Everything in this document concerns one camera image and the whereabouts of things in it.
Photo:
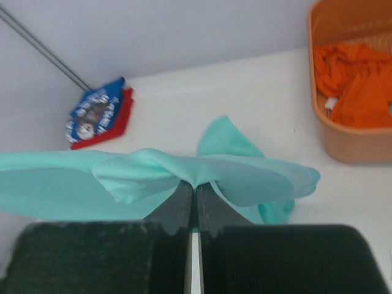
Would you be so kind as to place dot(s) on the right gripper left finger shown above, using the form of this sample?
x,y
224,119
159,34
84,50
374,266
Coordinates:
x,y
126,256

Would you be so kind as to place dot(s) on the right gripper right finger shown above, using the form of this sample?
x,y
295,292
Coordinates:
x,y
237,256

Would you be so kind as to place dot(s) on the teal t shirt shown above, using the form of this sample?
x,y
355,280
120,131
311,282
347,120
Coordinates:
x,y
94,185

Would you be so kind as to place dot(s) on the blue graphic folded t shirt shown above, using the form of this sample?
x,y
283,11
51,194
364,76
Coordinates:
x,y
96,112

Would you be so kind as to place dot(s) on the red folded t shirt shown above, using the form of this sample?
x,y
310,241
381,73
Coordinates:
x,y
119,127

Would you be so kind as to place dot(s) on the orange t shirt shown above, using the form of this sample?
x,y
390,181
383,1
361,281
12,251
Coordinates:
x,y
360,78

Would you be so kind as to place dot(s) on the orange plastic bin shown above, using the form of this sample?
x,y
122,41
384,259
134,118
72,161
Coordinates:
x,y
351,22

